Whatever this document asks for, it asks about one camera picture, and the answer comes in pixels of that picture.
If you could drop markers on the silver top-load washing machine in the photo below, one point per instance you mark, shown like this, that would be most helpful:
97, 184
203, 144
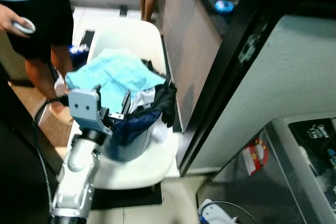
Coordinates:
294, 145

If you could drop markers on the small black floor object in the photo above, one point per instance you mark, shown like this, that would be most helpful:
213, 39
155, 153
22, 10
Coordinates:
123, 10

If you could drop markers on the black garment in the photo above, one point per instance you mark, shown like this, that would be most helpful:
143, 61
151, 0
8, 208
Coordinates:
165, 100

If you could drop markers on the blue round object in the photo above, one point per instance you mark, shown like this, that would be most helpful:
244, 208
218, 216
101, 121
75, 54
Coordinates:
224, 6

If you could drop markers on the person in black shorts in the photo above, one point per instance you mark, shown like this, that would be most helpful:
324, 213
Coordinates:
39, 19

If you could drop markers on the grey laundry basket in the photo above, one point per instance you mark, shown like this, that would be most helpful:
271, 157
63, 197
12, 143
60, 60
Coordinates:
134, 145

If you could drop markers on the grey brown counter cabinet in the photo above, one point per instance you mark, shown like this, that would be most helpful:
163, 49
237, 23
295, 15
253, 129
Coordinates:
191, 45

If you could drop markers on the navy blue garment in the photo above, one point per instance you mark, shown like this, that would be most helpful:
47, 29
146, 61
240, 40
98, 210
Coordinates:
134, 124

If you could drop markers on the black floor mat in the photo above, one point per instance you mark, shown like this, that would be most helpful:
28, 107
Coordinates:
126, 196

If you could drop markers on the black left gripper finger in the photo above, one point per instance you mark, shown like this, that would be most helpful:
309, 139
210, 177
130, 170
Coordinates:
126, 102
96, 87

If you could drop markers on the light blue garment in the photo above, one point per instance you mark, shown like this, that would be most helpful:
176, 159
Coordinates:
118, 74

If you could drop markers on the white round handheld device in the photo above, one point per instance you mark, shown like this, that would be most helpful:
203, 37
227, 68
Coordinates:
24, 25

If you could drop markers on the white garment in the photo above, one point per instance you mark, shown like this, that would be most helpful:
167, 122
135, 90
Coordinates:
144, 97

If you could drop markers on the white plastic chair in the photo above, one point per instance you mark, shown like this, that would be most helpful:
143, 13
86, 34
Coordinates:
131, 35

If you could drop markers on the red white washer sticker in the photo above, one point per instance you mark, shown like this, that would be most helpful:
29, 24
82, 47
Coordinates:
255, 156

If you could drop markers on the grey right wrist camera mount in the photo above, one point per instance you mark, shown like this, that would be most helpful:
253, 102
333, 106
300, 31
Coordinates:
212, 214

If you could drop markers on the black washer control panel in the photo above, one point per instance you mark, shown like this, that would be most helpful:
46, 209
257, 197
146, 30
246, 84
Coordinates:
317, 145

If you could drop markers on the blue patterned object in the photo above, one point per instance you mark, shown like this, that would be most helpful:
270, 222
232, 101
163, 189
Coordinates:
79, 51

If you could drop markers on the black door frame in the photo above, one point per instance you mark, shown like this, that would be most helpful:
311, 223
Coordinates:
231, 61

